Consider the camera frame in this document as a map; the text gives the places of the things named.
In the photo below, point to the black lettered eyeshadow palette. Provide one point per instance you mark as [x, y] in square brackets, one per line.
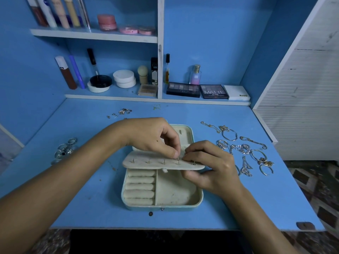
[214, 92]

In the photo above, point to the thin dark cosmetic bottle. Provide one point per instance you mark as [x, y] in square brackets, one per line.
[167, 69]

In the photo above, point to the person's left forearm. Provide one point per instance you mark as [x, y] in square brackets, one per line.
[53, 187]

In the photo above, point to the white round cream jar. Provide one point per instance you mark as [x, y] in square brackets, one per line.
[124, 78]

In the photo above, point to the blue cosmetic tube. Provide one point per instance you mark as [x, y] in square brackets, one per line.
[77, 72]

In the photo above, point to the white framed marbled panel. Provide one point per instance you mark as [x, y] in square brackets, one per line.
[8, 148]

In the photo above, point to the pink round jar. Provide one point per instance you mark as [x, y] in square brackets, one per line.
[107, 22]

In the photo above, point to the person's left hand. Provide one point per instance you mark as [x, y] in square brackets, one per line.
[148, 135]

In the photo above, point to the beige makeup sponge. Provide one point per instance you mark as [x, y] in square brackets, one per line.
[143, 72]

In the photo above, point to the pile of small earrings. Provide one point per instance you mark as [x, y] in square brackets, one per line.
[124, 111]

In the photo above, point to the person's dark clothing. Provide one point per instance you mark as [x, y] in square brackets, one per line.
[159, 240]

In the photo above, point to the person's right hand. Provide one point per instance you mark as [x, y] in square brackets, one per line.
[220, 169]

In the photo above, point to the cream jewellery box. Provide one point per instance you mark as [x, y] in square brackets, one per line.
[172, 193]

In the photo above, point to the white slatted cabinet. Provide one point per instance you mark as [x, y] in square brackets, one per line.
[304, 97]

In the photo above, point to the square brown powder compact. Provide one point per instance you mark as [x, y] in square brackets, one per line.
[148, 90]

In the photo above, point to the white tube blue label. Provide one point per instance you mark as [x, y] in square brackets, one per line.
[47, 11]

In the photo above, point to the dark eyeshadow palette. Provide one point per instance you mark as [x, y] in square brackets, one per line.
[184, 90]

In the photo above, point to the person's right forearm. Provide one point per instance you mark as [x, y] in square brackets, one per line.
[262, 224]

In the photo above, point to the pink flat compact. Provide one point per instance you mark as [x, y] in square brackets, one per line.
[128, 30]
[146, 31]

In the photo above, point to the pile of silver rings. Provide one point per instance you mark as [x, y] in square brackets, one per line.
[64, 150]

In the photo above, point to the white flat box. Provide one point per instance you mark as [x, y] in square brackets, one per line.
[237, 93]

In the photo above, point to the brown lipstick tube white cap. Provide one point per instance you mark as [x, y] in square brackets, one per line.
[68, 75]

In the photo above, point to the black makeup brush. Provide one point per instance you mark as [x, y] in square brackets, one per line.
[92, 59]

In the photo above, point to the small pink perfume bottle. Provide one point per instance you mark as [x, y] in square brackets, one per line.
[196, 76]

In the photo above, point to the white bowl black inside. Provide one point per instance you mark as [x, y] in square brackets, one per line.
[100, 81]

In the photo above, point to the short beige cosmetic tube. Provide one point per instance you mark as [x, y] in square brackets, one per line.
[71, 10]

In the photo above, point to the black cosmetic bottle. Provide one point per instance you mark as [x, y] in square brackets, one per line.
[154, 71]

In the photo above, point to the white shelf unit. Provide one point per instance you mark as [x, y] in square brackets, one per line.
[160, 29]

